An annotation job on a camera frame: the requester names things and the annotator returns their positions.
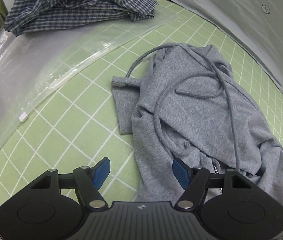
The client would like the grey zip hoodie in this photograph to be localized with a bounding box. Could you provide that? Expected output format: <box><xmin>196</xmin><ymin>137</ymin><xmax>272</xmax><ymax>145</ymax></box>
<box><xmin>112</xmin><ymin>43</ymin><xmax>283</xmax><ymax>205</ymax></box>

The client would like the clear plastic zipper bag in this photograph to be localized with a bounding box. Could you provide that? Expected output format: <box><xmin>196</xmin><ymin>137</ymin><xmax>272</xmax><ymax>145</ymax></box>
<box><xmin>0</xmin><ymin>8</ymin><xmax>178</xmax><ymax>148</ymax></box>

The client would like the green grid cutting mat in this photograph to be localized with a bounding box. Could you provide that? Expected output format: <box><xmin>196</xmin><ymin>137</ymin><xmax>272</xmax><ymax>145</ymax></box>
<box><xmin>0</xmin><ymin>0</ymin><xmax>283</xmax><ymax>204</ymax></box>

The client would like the blue plaid shirt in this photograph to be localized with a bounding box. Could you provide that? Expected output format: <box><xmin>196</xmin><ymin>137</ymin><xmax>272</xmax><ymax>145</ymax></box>
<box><xmin>4</xmin><ymin>0</ymin><xmax>158</xmax><ymax>36</ymax></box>

